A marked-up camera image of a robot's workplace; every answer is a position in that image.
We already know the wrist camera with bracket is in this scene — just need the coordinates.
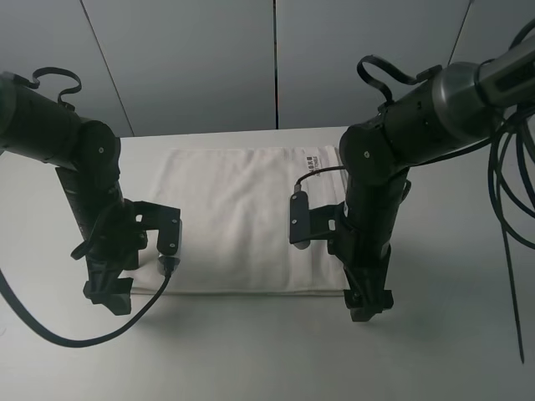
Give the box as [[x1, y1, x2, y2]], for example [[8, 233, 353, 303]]
[[288, 190, 343, 250], [133, 201, 182, 276]]

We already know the white towel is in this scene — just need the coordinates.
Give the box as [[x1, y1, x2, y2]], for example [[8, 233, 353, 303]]
[[131, 145, 347, 295]]

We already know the black right cable bundle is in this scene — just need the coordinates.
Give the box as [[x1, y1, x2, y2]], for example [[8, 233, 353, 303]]
[[487, 104, 535, 363]]

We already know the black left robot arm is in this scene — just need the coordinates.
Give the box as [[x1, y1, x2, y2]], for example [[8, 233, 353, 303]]
[[1, 74, 147, 316]]

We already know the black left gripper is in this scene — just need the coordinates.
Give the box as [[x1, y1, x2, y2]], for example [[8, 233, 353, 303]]
[[69, 200, 147, 316]]

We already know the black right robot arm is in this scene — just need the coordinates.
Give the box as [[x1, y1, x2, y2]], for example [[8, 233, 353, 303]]
[[328, 23, 534, 322]]

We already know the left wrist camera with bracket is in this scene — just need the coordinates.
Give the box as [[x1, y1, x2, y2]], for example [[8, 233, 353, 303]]
[[133, 201, 182, 276]]

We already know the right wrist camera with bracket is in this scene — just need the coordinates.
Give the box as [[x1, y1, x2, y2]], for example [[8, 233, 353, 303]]
[[288, 190, 343, 250]]

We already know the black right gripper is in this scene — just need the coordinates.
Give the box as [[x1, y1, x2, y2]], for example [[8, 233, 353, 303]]
[[327, 208, 393, 322]]

